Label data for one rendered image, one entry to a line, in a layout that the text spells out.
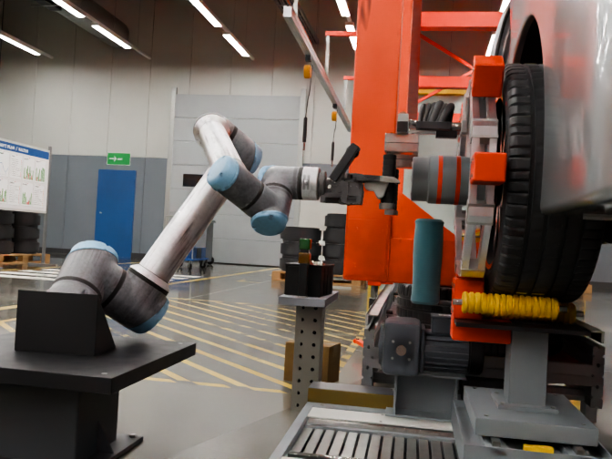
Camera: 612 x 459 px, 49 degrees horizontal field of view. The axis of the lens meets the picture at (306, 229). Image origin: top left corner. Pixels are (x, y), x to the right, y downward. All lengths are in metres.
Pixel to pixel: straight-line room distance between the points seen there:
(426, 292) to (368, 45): 0.95
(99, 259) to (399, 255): 1.02
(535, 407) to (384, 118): 1.11
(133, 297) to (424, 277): 0.90
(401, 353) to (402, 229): 0.47
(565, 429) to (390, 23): 1.48
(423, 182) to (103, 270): 0.99
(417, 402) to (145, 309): 0.98
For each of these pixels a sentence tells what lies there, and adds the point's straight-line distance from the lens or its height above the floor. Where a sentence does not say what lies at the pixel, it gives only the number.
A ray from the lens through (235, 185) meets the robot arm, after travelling 1.67.
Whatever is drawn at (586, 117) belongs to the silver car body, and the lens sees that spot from 1.24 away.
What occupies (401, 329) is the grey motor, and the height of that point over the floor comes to 0.38.
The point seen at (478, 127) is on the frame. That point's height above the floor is 0.96.
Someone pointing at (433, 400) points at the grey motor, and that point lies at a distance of 2.42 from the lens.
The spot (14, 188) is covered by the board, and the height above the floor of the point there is 1.19.
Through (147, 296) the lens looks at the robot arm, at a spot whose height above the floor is 0.45.
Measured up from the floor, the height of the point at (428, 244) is 0.66.
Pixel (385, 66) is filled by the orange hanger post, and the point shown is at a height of 1.29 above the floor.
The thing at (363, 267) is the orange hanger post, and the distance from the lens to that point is 2.40.
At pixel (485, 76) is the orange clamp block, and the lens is 1.82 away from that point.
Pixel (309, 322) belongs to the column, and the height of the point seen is 0.34.
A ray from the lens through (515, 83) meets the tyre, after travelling 1.80.
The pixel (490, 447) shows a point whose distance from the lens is 1.80.
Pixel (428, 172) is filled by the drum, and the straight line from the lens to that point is 1.92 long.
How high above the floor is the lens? 0.65
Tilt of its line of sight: 1 degrees up
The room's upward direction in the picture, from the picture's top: 3 degrees clockwise
